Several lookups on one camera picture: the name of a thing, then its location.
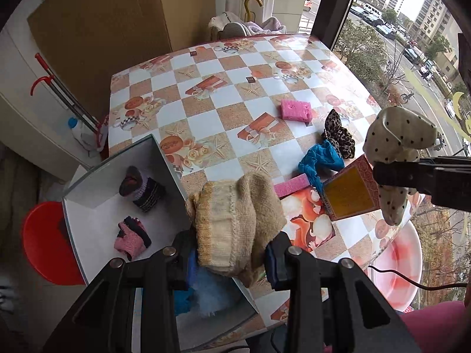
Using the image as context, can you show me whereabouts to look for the person's pink garment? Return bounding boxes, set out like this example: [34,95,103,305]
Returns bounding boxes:
[398,299,471,353]

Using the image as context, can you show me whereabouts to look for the leopard print scrunchie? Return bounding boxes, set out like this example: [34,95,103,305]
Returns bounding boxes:
[321,109,356,159]

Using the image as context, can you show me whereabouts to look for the red plastic stool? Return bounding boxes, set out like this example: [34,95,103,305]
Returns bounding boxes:
[21,201,87,286]

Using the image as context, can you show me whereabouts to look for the black cable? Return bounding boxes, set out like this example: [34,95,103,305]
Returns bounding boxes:
[367,265,471,291]

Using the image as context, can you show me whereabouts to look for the teal lace cloth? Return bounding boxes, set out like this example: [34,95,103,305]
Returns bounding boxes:
[297,143,346,190]

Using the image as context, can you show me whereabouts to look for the pink white basin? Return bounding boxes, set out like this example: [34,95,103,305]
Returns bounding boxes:
[362,222,423,311]

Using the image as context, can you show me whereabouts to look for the purple black striped sock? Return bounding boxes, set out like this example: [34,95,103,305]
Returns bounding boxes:
[132,177,166,213]

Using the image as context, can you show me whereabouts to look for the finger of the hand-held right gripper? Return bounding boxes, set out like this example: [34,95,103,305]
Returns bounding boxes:
[373,164,471,213]
[417,155,471,167]

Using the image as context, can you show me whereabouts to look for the dark window frame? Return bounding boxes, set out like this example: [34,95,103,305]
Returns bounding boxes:
[311,0,365,50]

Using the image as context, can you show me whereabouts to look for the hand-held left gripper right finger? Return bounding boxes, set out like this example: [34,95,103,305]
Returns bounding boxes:
[265,231,421,353]

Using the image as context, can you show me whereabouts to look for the brown cardboard sheet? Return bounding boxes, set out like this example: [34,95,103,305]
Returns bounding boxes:
[27,0,173,119]

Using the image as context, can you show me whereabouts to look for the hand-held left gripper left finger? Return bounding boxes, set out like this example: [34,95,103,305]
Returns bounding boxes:
[44,230,198,353]

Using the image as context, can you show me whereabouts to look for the white grey slipper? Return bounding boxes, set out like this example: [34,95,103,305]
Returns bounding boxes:
[217,22,251,39]

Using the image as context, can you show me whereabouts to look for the cream polka dot sock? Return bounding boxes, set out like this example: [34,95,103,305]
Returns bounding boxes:
[362,106,438,226]

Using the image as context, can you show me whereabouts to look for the pink black sock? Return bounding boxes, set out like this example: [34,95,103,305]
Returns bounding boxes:
[113,216,152,262]

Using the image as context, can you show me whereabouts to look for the white storage box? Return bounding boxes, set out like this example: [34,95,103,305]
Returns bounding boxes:
[61,134,260,339]

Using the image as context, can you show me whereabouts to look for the light blue fluffy cloth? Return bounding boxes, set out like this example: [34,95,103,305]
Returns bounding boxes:
[191,268,251,317]

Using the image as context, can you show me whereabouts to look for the blue ruffled cloth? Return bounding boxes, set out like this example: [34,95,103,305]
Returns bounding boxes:
[173,289,195,316]

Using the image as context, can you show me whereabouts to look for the orange printed packet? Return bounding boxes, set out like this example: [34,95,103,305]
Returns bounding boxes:
[281,187,337,254]

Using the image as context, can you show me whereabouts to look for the red handled mop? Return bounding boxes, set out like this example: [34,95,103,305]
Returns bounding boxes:
[30,53,108,152]

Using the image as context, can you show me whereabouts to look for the pink sponge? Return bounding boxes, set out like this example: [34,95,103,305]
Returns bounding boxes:
[280,99,313,123]
[273,174,311,198]

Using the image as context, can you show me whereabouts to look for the beige knit sock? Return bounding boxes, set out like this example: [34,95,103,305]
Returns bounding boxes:
[185,171,288,288]

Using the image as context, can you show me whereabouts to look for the white bottle blue cap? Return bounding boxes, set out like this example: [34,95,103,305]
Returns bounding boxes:
[67,117,97,151]

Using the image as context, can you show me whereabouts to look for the dark brown sock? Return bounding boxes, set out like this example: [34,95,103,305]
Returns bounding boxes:
[119,166,145,197]

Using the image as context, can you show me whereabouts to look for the checkered printed tablecloth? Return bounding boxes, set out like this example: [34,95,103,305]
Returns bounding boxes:
[108,33,424,343]

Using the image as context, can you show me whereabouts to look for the red patterned box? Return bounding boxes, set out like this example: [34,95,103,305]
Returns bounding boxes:
[321,154,382,222]

